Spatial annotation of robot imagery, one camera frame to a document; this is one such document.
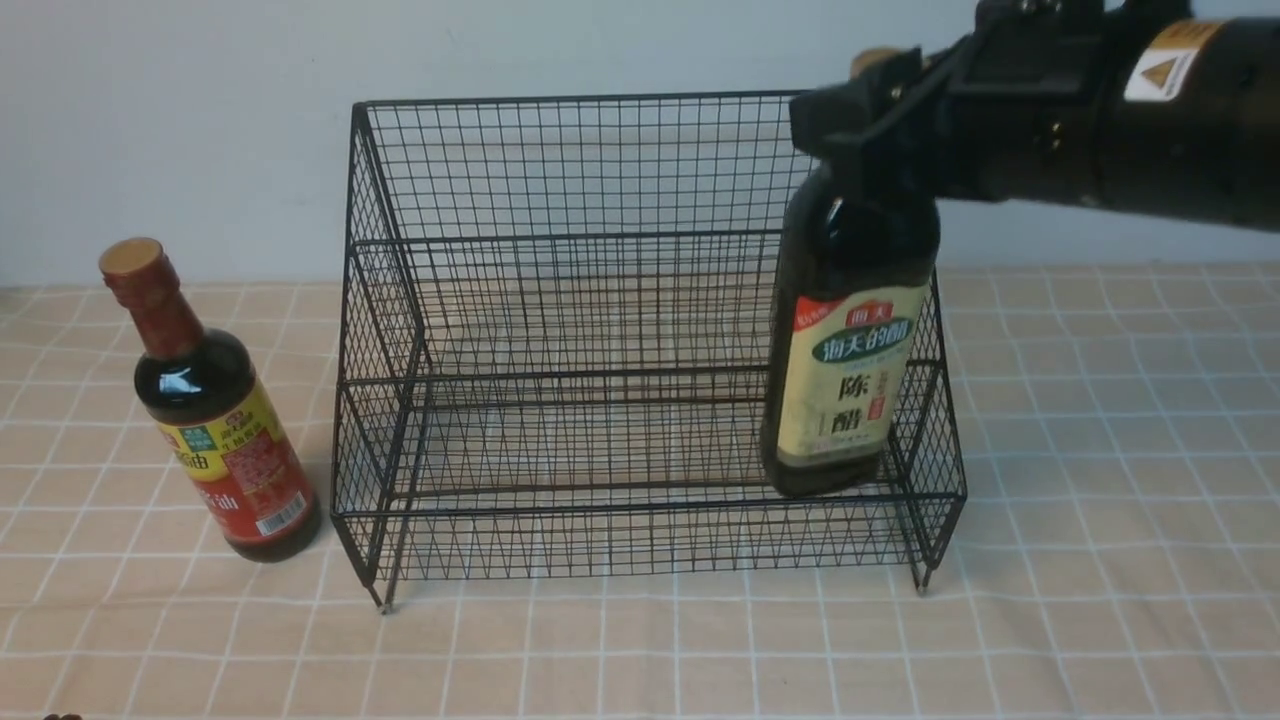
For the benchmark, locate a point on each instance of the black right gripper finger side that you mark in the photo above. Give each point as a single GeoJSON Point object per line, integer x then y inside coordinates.
{"type": "Point", "coordinates": [887, 127]}

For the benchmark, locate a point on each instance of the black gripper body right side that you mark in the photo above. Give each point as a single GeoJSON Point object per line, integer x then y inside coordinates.
{"type": "Point", "coordinates": [1022, 105]}

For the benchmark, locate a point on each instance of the cream label vinegar bottle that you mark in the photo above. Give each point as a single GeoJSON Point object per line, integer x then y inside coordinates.
{"type": "Point", "coordinates": [851, 282]}

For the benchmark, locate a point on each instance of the red label soy sauce bottle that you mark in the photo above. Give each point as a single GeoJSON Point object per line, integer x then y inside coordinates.
{"type": "Point", "coordinates": [201, 388]}

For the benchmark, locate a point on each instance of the beige checked tablecloth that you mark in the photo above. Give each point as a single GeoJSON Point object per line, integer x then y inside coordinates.
{"type": "Point", "coordinates": [1117, 557]}

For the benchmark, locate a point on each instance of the black wire mesh rack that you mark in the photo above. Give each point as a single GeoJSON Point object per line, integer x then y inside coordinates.
{"type": "Point", "coordinates": [555, 325]}

